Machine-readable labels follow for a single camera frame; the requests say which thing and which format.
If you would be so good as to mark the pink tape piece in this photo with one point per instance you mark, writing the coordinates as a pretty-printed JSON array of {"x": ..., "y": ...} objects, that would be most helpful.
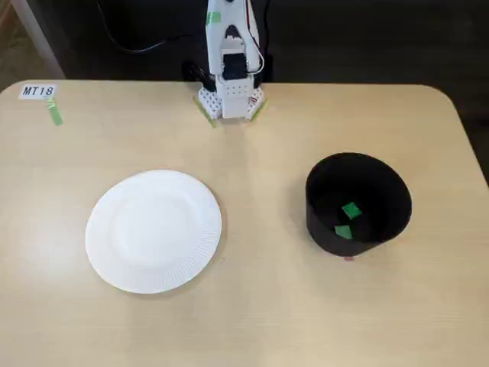
[{"x": 348, "y": 259}]

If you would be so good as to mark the white metal frame leg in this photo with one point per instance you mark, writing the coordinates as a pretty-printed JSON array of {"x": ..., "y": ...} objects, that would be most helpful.
[{"x": 38, "y": 38}]

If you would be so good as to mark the white MT18 label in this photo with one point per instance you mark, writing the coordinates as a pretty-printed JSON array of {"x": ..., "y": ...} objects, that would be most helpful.
[{"x": 37, "y": 91}]

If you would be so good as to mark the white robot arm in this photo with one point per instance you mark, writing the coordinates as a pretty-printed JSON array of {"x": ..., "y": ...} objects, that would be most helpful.
[{"x": 233, "y": 38}]

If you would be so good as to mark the green tape strip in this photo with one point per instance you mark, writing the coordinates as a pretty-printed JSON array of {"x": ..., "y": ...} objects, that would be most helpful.
[
  {"x": 55, "y": 112},
  {"x": 206, "y": 112},
  {"x": 260, "y": 109}
]

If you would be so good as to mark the green cube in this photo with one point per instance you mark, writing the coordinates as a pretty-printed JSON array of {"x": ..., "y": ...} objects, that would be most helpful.
[
  {"x": 343, "y": 231},
  {"x": 350, "y": 210}
]

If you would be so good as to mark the black round pot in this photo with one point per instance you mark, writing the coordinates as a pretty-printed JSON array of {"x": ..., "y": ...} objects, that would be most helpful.
[{"x": 363, "y": 179}]

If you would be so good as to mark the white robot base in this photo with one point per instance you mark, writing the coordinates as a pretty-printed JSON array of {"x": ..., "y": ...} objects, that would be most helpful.
[{"x": 233, "y": 99}]

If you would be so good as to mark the white paper plate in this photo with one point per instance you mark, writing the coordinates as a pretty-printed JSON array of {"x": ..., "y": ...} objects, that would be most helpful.
[{"x": 153, "y": 233}]

